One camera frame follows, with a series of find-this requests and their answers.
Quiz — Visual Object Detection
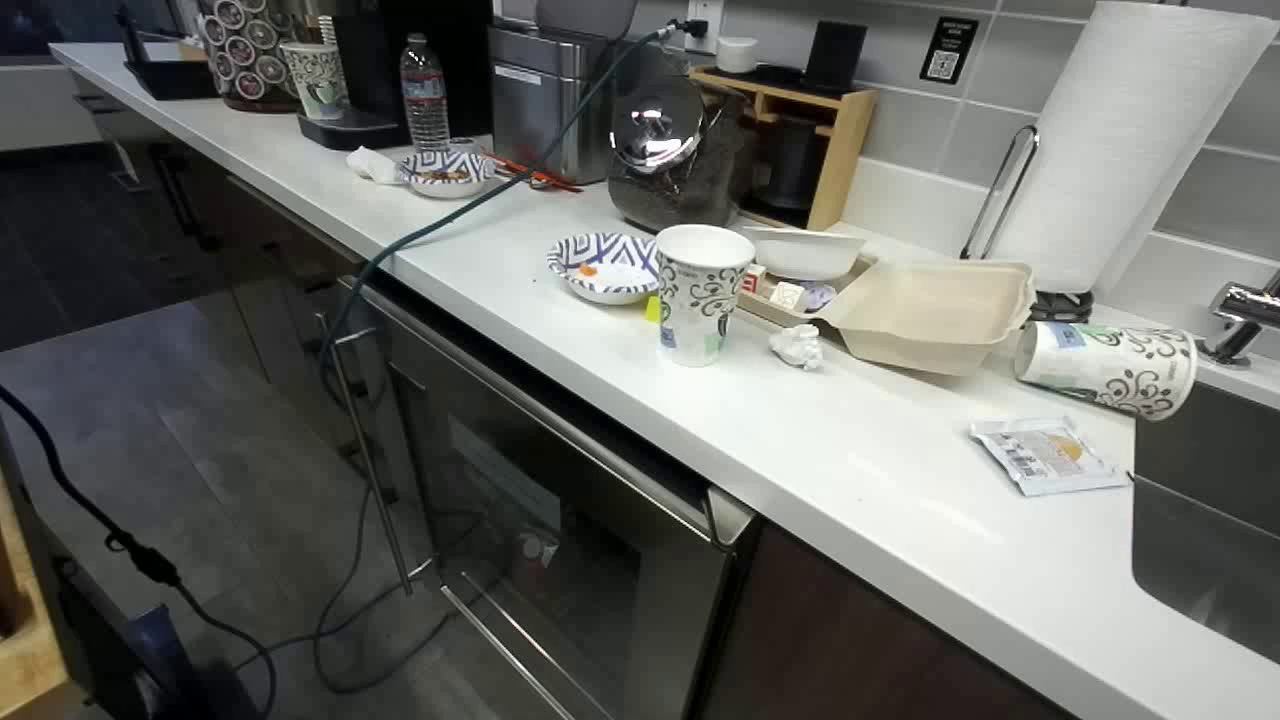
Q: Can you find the white bowl behind cup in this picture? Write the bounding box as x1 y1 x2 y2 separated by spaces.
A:
748 227 864 281

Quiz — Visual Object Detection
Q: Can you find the upright patterned paper cup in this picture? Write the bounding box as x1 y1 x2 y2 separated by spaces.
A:
652 224 754 364

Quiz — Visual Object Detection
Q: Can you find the crumpled white paper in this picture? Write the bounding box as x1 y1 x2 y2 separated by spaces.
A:
768 323 825 373

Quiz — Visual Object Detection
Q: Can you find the red chopsticks packet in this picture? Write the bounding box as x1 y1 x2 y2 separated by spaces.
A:
494 161 580 193

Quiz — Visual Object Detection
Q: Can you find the stainless dishwasher door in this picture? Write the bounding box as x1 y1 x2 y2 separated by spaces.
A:
356 281 754 720

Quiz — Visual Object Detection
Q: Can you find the stainless steel appliance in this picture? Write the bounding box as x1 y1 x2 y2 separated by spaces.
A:
487 25 616 184

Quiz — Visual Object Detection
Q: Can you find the beige takeout clamshell container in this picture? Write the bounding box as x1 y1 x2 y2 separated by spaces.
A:
821 262 1031 378

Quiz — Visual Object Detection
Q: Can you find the wooden shelf rack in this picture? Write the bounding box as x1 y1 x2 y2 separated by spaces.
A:
691 70 874 227

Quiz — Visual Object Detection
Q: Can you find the crumpled white napkin far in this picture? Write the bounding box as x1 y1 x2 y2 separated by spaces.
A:
348 144 399 189

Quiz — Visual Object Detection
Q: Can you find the clear plastic water bottle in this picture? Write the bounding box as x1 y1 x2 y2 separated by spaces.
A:
399 33 446 161

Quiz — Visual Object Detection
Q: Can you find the chrome paper towel holder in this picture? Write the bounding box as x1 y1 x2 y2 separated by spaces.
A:
961 125 1038 262

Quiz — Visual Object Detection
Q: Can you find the small printed packet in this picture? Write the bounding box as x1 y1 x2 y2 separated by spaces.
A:
973 418 1124 498

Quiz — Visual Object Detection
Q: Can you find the black coffee machine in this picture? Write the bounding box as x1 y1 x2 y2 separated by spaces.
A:
297 0 494 151

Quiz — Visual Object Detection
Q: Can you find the patterned paper cup far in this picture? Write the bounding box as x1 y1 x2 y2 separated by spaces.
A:
284 46 348 121

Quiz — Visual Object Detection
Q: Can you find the paper cup lying down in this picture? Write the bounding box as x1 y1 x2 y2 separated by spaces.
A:
1016 321 1199 422

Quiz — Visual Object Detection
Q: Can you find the patterned cup stack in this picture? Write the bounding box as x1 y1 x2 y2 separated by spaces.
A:
197 0 297 113

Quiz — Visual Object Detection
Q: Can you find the black tray far end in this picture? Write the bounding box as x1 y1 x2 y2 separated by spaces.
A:
115 14 215 101

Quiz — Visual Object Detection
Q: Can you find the white paper towel roll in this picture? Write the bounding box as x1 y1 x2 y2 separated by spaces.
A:
990 5 1277 293

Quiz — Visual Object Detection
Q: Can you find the stainless sink basin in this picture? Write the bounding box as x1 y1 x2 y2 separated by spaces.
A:
1130 384 1280 661

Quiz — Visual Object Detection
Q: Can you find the chrome sink faucet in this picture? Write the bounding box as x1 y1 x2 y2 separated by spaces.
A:
1205 273 1280 364

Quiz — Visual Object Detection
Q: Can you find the green power cable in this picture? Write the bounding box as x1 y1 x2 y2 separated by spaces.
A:
307 15 710 697

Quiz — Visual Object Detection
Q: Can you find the wall outlet black label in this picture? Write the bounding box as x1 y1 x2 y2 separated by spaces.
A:
919 15 979 86

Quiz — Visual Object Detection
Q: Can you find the black floor cable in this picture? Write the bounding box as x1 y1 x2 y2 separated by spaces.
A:
0 384 280 720

